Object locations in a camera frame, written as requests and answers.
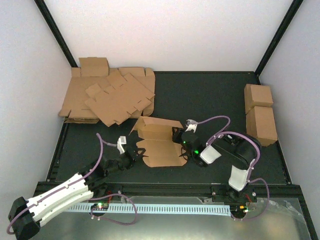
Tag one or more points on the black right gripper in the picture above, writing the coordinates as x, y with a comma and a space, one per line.
176, 137

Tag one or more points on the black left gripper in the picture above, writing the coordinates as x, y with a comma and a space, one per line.
131, 151

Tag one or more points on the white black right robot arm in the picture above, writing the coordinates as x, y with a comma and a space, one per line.
240, 151

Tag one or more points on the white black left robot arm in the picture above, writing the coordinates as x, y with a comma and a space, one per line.
27, 216

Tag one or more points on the folded cardboard box front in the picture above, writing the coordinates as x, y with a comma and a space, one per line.
260, 124

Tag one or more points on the small folded cardboard box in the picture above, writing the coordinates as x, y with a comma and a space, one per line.
94, 66

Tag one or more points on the loose top cardboard blank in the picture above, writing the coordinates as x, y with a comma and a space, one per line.
118, 98

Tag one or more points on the stack of flat cardboard blanks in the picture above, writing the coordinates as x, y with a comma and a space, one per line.
74, 110

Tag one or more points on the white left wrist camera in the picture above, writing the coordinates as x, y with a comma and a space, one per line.
122, 140

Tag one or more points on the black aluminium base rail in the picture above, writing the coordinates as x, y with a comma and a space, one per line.
217, 192

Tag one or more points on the light blue slotted cable duct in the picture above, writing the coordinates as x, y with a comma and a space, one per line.
144, 208

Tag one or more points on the metal base plate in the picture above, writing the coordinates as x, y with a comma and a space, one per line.
282, 220

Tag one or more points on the black right corner frame post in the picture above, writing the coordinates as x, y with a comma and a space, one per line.
285, 23

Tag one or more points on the black corner frame post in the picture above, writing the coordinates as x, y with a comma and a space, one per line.
285, 23
46, 14

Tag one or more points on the black left corner frame post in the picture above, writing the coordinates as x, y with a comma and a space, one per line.
46, 14

